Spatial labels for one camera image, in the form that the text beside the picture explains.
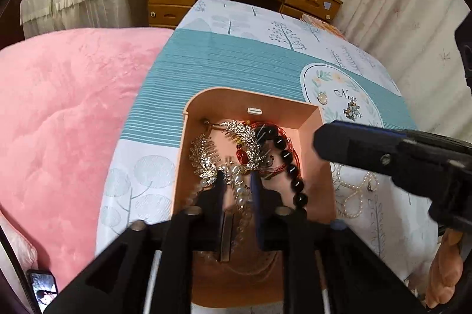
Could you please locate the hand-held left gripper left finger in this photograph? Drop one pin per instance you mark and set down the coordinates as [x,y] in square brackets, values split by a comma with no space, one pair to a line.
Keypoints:
[212,196]

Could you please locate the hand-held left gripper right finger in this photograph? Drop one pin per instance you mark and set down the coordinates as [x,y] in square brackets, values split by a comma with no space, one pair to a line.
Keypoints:
[257,210]

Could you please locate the white embroidered pillow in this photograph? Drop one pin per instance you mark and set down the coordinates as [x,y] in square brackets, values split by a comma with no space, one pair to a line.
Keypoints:
[14,255]

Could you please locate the blue flower brooch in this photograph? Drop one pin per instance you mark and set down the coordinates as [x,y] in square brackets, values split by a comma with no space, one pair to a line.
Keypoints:
[354,111]

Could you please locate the pink plush blanket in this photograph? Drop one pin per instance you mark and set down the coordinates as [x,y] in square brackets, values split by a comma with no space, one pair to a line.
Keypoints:
[73,114]

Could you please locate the person's right hand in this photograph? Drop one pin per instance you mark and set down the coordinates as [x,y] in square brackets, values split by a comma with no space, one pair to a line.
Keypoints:
[446,269]

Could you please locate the tree print tablecloth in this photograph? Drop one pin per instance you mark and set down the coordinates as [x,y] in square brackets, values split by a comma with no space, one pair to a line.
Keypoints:
[221,52]

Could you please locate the black smartphone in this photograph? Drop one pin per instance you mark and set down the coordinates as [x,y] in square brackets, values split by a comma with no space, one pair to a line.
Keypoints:
[44,290]

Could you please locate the stack of picture books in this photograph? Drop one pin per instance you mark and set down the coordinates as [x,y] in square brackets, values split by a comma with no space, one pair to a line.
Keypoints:
[324,27]

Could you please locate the round pearl brooch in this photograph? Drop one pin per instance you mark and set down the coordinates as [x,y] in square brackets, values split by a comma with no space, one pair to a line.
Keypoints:
[323,98]

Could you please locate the cream leaf print curtain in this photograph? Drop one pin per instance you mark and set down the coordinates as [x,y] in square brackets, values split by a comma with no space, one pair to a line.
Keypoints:
[398,22]

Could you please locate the gold leaf hairpin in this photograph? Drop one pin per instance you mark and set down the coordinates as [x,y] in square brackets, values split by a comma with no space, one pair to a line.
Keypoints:
[239,133]

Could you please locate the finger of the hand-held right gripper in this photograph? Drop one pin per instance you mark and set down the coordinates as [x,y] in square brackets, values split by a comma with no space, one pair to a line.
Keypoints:
[466,48]
[350,144]

